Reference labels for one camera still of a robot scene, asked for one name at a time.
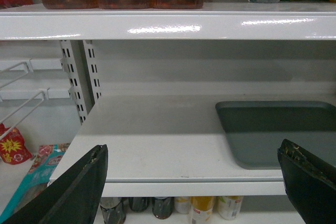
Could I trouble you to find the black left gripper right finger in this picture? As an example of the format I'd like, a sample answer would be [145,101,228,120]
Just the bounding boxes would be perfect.
[277,139,335,223]

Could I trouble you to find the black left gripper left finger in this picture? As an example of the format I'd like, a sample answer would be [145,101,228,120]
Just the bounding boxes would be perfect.
[4,145,108,223]

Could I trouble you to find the grey rectangular tray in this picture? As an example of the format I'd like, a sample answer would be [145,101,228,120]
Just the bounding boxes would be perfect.
[215,101,335,170]

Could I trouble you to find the teal snack bag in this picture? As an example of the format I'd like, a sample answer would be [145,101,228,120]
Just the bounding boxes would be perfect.
[1,143,70,222]

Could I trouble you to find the red snack bag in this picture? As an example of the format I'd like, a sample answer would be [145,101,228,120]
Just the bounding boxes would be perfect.
[1,127,32,165]

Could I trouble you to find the white middle shelf board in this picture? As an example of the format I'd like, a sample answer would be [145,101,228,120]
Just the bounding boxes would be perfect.
[50,94,335,197]

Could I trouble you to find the white shelf board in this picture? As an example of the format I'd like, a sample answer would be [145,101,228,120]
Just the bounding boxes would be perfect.
[50,94,335,197]
[1,0,335,40]

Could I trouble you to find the white perforated shelf upright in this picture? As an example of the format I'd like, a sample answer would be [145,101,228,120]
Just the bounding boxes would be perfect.
[60,40,101,124]

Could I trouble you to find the white upper shelf board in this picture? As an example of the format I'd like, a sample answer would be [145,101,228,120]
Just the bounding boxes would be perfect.
[1,0,335,40]

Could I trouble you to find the white wire peg hook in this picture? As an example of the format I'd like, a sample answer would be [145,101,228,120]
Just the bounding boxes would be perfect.
[1,88,49,140]

